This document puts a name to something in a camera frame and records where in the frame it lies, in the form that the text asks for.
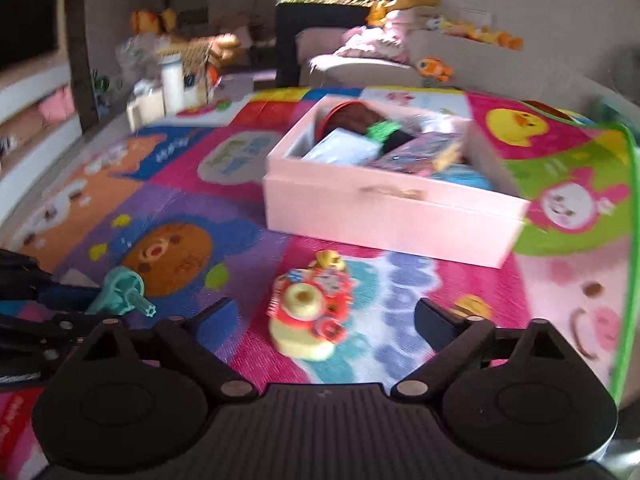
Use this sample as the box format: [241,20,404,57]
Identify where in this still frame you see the black cabinet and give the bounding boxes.
[274,2,372,89]

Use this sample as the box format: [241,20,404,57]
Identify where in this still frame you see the clownfish plush toy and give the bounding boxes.
[417,56,454,83]

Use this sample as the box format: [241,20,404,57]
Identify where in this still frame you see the blue face mask packet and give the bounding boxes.
[301,128,382,167]

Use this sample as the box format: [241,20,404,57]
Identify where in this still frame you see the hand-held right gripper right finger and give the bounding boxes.
[390,297,563,402]

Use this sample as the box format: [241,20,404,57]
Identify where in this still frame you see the brown haired doll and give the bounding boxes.
[314,101,417,155]

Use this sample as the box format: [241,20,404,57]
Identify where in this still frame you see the printed play mat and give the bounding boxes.
[0,85,638,480]

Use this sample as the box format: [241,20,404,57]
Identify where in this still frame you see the light blue item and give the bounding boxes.
[430,166,495,192]

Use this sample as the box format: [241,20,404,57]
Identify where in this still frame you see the orange plush toy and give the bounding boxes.
[130,8,177,37]

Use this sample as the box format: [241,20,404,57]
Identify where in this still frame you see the white tissue holder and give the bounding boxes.
[126,85,167,130]

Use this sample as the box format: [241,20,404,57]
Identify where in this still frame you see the clear plastic bag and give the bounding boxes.
[117,37,162,87]

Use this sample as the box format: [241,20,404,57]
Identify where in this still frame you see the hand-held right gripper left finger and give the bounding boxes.
[82,297,256,404]

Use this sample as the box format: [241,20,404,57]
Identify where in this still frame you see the red yellow toy camera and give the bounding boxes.
[268,259,354,362]

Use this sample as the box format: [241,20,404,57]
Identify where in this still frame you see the pink plush toy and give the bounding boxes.
[334,24,409,64]

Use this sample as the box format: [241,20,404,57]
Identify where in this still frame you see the yellow plush toy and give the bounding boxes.
[364,0,442,29]

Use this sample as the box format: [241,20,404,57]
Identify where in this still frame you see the pink storage box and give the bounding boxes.
[262,94,532,270]

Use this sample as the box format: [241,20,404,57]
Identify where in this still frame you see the teal plastic toy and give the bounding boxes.
[84,267,157,319]

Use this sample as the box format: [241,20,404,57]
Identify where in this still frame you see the grey sofa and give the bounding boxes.
[296,26,640,128]

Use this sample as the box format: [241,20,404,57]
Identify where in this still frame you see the row of orange plush toys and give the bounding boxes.
[424,14,524,52]

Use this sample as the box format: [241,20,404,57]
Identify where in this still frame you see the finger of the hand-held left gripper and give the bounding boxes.
[0,310,123,363]
[0,249,103,308]

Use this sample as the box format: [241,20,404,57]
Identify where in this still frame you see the white shelf unit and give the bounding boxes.
[0,54,83,188]

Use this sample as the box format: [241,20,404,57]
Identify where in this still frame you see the small yellow toy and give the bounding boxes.
[311,249,347,274]

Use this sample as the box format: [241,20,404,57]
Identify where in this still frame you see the brown plush toy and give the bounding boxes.
[209,33,242,62]

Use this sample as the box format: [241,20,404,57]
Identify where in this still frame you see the wicker basket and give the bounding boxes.
[157,39,213,87]

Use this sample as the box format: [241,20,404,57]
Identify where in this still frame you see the white thermos bottle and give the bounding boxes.
[159,55,187,114]

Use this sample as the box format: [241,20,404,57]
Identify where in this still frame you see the pink packet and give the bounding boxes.
[369,132,462,177]

